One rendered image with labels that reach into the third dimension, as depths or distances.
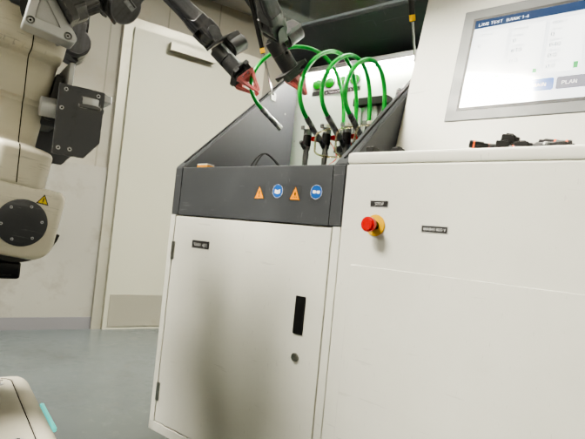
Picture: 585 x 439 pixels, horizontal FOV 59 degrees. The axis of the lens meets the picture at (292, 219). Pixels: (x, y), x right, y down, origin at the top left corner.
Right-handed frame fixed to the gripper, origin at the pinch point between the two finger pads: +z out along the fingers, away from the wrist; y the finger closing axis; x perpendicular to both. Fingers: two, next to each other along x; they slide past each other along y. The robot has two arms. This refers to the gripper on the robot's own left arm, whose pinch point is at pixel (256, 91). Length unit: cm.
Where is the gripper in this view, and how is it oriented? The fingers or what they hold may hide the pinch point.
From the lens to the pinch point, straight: 177.3
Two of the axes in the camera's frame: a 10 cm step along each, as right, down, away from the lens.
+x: -7.0, 6.4, -3.1
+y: -2.1, 2.3, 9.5
